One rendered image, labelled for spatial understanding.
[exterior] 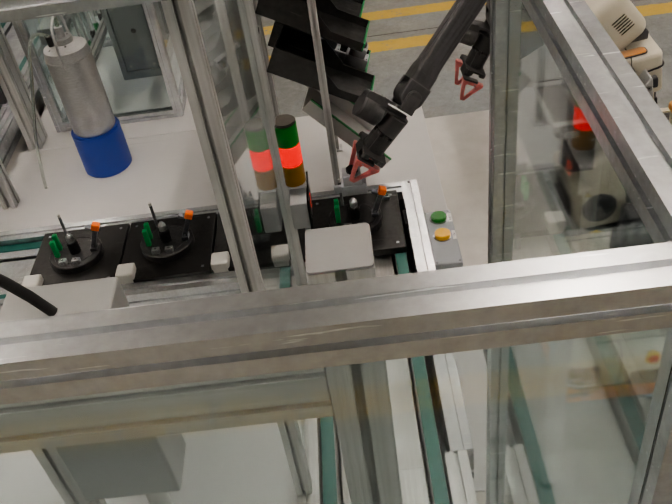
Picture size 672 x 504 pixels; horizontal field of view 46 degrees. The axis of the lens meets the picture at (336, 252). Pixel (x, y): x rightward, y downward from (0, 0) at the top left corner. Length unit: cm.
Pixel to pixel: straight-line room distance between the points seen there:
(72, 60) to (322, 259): 188
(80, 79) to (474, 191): 121
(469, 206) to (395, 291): 188
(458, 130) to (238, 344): 223
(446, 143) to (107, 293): 181
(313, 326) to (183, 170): 224
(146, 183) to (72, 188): 25
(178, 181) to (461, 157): 89
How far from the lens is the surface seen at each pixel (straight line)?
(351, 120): 227
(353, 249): 69
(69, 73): 251
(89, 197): 262
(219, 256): 201
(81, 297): 85
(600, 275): 41
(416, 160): 246
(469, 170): 241
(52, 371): 42
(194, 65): 94
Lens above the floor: 226
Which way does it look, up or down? 41 degrees down
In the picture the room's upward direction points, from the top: 9 degrees counter-clockwise
